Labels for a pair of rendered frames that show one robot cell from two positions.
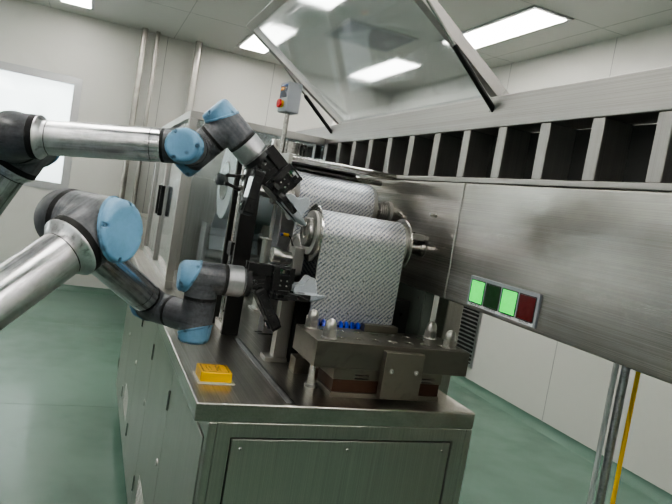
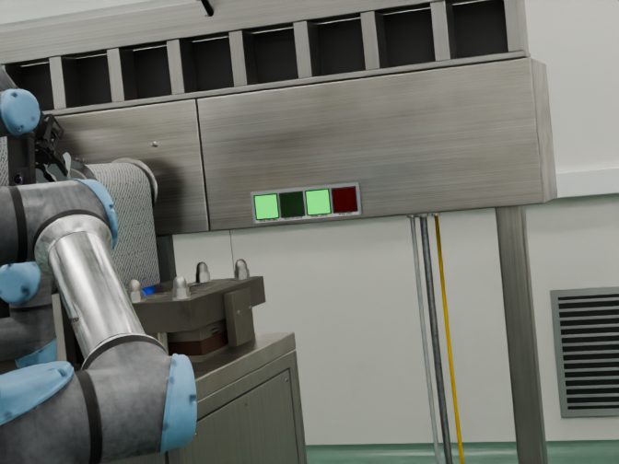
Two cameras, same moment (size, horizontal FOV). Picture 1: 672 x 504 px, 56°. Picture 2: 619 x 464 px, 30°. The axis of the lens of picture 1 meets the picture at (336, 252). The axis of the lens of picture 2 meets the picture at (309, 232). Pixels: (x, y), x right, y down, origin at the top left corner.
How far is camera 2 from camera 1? 1.55 m
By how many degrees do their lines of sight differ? 49
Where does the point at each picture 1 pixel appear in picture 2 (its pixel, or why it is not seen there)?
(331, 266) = not seen: hidden behind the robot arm
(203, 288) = (47, 289)
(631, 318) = (462, 170)
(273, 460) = (214, 437)
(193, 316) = (45, 328)
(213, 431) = not seen: hidden behind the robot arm
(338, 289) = (120, 255)
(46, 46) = not seen: outside the picture
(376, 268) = (138, 220)
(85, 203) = (68, 192)
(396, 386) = (242, 328)
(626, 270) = (444, 134)
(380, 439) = (259, 383)
